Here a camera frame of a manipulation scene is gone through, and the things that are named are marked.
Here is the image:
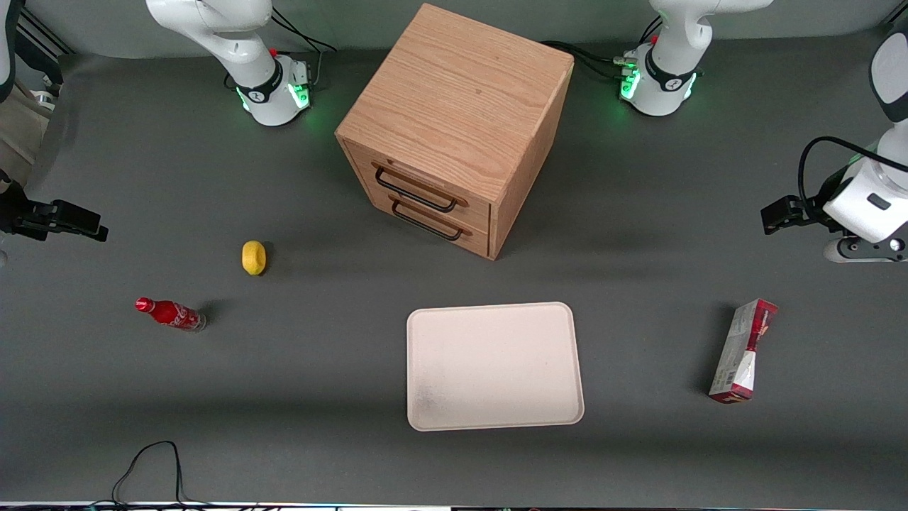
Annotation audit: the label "short black drawer handle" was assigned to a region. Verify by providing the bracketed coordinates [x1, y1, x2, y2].
[391, 199, 464, 242]

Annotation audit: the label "red cookie box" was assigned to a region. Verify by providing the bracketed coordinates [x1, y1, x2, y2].
[708, 298, 780, 405]

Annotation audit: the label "looped thin black cable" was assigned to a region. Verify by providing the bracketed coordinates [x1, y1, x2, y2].
[110, 440, 214, 509]

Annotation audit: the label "cream plastic tray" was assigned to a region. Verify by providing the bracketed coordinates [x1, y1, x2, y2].
[406, 302, 586, 432]

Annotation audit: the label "aluminium frame rail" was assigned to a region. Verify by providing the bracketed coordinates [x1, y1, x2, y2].
[13, 6, 76, 59]

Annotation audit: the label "black right arm base cables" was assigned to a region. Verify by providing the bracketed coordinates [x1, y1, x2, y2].
[268, 7, 338, 91]

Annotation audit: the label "long black drawer handle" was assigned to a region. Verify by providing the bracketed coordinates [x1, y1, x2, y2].
[374, 165, 459, 214]

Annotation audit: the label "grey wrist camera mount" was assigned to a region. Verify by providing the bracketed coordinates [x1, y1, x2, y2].
[823, 236, 908, 264]

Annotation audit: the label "black arm base cables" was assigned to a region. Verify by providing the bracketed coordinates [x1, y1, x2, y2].
[268, 7, 338, 91]
[541, 14, 664, 80]

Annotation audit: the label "black left arm base cables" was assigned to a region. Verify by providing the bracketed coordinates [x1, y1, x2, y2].
[541, 14, 664, 80]

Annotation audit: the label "red cola bottle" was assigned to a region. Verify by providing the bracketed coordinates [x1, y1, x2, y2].
[135, 297, 208, 333]

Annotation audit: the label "beige bulky object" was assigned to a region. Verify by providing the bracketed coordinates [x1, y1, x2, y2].
[0, 77, 53, 188]

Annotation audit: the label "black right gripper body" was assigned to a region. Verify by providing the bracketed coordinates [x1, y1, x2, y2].
[0, 181, 56, 241]

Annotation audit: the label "wooden two-drawer cabinet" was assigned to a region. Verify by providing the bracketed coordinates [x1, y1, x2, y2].
[334, 3, 575, 261]

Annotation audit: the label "yellow lemon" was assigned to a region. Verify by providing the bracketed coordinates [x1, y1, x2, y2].
[241, 240, 267, 276]

